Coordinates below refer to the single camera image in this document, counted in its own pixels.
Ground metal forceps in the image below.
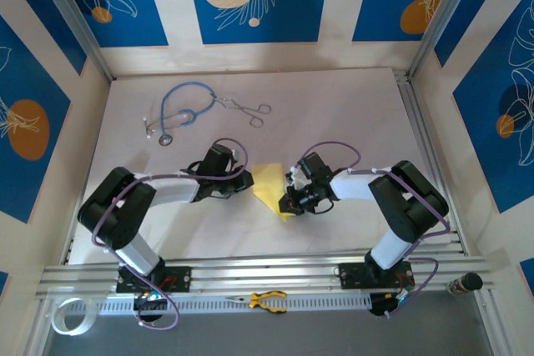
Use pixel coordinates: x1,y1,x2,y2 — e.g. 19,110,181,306
212,95,272,128

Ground clear tape roll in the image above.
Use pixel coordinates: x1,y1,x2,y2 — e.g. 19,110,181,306
52,297,98,336

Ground blue stethoscope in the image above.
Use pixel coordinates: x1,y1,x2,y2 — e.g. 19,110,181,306
141,81,218,147

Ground aluminium frame leg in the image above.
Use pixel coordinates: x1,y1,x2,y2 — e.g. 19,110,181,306
23,299,58,356
473,288,516,356

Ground wide aluminium rail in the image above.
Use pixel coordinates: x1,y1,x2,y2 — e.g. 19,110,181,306
35,247,500,302

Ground black capped bottle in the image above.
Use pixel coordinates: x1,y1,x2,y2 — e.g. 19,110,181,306
446,272,484,297

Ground yellow cloth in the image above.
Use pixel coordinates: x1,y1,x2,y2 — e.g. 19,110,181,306
251,162,295,223

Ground white slotted cable duct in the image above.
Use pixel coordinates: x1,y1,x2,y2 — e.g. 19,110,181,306
98,293,372,315

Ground purple cable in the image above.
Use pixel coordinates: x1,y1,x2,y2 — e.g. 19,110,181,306
91,138,250,330
300,141,451,319

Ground black electronics box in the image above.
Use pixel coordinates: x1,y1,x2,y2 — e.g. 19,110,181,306
369,288,414,318
133,291,168,322

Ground aluminium side rail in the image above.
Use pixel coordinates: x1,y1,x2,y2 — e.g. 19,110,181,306
395,71,467,255

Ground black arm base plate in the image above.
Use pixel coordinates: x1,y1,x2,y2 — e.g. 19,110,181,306
115,264,193,293
338,262,415,290

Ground yellow black pliers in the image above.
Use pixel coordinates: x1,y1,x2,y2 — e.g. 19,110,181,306
224,290,289,314

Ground aluminium frame post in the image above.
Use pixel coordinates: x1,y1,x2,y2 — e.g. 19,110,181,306
29,0,116,83
405,0,481,81

